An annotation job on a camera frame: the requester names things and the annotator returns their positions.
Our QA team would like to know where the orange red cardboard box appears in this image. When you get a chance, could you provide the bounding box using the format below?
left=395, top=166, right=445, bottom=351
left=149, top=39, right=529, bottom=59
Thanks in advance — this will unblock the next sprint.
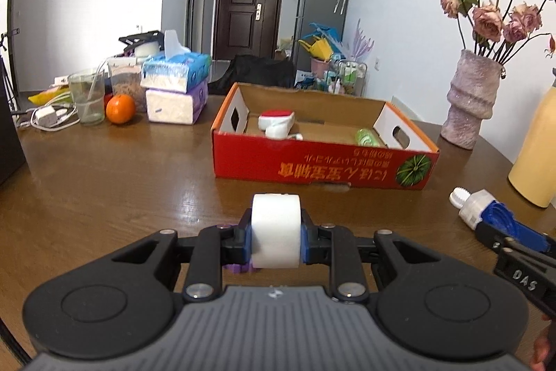
left=211, top=83, right=439, bottom=190

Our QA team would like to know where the pink textured vase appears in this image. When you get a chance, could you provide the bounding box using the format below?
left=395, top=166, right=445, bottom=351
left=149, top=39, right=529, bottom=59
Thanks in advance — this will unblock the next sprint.
left=441, top=50, right=505, bottom=150

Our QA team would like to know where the metal storage rack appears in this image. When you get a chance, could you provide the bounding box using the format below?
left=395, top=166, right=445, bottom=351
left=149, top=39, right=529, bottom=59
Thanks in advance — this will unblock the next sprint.
left=326, top=60, right=368, bottom=97

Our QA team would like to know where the purple tissue pack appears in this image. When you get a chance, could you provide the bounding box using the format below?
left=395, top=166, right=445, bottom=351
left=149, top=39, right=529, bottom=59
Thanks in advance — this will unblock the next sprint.
left=145, top=79, right=208, bottom=125

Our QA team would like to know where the white tape roll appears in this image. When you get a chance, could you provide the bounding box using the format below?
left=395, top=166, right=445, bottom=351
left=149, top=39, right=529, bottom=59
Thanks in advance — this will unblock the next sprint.
left=251, top=194, right=302, bottom=269

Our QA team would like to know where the dark brown door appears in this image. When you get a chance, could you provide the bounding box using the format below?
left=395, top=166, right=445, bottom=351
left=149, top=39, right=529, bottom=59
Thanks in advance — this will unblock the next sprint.
left=213, top=0, right=282, bottom=60

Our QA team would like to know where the white charger with cable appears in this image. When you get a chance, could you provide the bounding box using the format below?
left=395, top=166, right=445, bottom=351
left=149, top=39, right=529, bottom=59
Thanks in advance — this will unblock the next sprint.
left=16, top=104, right=80, bottom=133

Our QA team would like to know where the camera tripod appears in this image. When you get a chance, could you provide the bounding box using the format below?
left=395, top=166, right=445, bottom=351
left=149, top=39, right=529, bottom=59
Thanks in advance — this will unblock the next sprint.
left=0, top=32, right=21, bottom=116

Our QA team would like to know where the black folding chair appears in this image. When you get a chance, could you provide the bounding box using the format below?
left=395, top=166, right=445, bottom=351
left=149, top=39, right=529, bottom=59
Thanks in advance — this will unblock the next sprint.
left=208, top=55, right=296, bottom=95

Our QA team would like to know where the glass cup with straw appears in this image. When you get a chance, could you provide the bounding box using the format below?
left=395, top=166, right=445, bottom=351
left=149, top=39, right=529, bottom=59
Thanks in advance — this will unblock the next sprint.
left=68, top=60, right=107, bottom=126

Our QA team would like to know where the green plastic bottle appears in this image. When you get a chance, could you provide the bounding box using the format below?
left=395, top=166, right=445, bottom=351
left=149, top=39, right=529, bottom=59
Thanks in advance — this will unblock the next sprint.
left=355, top=128, right=386, bottom=148

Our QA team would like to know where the blue tissue pack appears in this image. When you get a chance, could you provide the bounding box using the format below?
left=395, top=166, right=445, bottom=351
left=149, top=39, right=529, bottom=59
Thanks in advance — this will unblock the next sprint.
left=140, top=30, right=211, bottom=93

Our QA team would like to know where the white blue capped bottle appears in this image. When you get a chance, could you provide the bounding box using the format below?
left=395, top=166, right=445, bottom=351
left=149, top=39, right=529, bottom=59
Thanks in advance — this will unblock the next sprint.
left=449, top=187, right=496, bottom=231

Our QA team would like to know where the red white lint brush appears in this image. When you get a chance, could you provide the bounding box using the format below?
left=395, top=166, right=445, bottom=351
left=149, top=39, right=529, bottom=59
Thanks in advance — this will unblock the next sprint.
left=257, top=110, right=303, bottom=140

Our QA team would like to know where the orange fruit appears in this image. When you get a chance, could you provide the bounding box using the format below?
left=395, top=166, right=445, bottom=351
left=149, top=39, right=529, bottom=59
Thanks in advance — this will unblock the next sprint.
left=106, top=94, right=136, bottom=125

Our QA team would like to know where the yellow thermos bottle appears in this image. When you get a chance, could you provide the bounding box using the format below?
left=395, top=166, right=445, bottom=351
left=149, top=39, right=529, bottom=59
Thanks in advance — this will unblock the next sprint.
left=508, top=84, right=556, bottom=208

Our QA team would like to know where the clear food container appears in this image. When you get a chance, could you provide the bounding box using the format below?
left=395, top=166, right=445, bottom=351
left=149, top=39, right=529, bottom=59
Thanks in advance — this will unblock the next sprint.
left=107, top=56, right=147, bottom=113

